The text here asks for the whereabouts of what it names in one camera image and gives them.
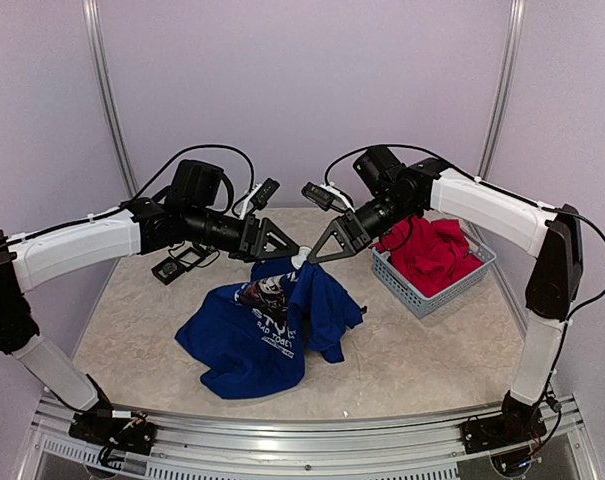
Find light blue perforated basket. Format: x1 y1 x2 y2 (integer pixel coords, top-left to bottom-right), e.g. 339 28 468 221
371 232 497 319

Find red garment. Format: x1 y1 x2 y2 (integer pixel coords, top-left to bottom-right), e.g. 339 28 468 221
373 217 483 298

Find right aluminium corner post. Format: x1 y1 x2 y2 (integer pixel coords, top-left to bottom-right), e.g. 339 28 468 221
477 0 526 180

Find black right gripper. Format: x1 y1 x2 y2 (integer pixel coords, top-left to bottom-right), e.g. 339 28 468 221
307 190 418 264

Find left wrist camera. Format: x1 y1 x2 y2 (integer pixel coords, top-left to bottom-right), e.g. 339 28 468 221
231 178 280 219

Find aluminium corner post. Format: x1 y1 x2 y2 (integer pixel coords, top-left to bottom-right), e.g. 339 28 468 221
477 0 526 180
82 0 139 198

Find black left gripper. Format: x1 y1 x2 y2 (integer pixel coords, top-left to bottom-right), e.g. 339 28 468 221
185 204 300 263

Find left aluminium corner post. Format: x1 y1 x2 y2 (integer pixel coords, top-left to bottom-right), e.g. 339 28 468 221
82 0 139 198

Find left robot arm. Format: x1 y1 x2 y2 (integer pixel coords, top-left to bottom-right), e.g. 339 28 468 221
0 160 299 445

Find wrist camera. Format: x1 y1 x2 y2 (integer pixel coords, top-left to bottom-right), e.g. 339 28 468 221
301 182 355 214
231 178 280 219

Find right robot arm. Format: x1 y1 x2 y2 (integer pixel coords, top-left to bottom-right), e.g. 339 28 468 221
307 144 583 444

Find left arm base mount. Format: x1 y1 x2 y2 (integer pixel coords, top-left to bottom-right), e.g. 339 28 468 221
69 407 157 455

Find aluminium front rail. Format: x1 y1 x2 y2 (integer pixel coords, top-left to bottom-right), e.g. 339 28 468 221
29 394 591 480

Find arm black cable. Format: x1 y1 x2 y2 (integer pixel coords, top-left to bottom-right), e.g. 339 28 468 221
0 144 257 356
324 144 605 321

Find blue printed t-shirt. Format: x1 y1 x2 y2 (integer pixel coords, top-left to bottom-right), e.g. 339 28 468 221
175 258 367 400

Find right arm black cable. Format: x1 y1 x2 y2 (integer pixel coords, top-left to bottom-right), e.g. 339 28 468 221
324 144 605 321

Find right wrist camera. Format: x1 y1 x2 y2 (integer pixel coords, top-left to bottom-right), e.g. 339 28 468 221
301 182 355 214

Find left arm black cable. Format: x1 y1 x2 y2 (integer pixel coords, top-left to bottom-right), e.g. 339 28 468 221
0 144 257 356

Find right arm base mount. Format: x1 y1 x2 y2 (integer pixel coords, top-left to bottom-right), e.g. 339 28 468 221
459 391 547 454

